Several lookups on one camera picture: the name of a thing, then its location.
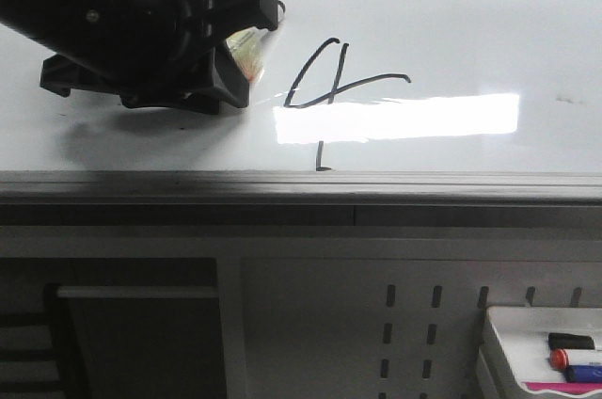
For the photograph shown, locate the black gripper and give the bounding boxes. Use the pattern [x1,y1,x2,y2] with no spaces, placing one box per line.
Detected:
[40,0,280,115]

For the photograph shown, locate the white whiteboard marker with tape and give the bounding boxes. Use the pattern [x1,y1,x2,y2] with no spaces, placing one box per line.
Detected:
[226,27,268,83]

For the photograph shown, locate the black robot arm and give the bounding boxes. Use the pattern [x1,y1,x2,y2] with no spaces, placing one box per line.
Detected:
[1,0,283,115]

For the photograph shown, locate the white slotted pegboard panel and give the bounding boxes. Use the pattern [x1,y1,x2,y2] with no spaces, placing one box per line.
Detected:
[240,258,601,398]

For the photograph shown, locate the white plastic storage tray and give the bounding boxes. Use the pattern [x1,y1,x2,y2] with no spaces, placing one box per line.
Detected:
[476,306,601,398]

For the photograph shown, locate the red-capped marker in tray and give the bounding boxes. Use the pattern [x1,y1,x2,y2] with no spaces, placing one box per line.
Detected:
[548,348,602,371]

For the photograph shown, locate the blue-capped marker in tray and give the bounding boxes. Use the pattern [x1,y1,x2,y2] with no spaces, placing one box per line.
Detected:
[563,365,602,384]

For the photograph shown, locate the pink item in tray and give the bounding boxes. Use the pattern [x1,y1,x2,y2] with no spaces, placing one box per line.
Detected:
[524,382,601,395]

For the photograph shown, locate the white whiteboard with grey frame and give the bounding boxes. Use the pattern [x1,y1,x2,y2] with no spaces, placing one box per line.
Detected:
[1,0,601,228]

